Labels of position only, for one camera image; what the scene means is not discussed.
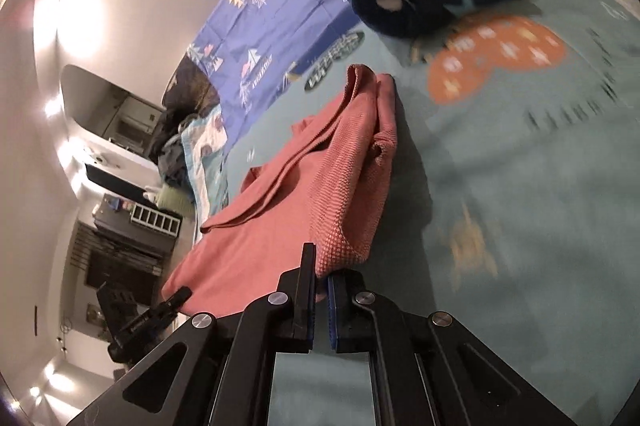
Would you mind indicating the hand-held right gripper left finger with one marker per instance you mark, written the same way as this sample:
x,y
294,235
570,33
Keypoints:
x,y
306,306

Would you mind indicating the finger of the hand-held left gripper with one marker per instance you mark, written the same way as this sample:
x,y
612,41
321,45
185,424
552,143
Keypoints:
x,y
177,301

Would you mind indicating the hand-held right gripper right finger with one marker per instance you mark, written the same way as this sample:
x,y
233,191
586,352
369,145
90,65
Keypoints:
x,y
332,321

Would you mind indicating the pink t-shirt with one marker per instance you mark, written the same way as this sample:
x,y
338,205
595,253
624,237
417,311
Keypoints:
x,y
300,206

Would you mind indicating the pile of dark clothes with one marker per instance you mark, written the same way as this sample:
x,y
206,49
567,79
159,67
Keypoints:
x,y
175,150

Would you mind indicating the dark cabinet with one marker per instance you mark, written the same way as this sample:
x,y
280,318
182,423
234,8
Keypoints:
x,y
120,251

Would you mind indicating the white shelf rack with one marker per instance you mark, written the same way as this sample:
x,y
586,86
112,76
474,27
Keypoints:
x,y
155,220

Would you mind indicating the small green cushion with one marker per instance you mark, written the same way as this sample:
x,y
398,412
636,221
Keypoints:
x,y
175,202

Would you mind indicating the pale cartoon quilt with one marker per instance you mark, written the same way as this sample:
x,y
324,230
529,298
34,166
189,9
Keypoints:
x,y
210,155

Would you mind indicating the dark leaf-print blanket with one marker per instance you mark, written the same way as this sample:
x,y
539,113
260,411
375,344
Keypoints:
x,y
192,85

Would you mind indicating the teal printed blanket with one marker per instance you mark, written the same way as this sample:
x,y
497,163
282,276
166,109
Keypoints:
x,y
500,181

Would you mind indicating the blue tree-print bed sheet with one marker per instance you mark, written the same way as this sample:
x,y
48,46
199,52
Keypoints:
x,y
300,5

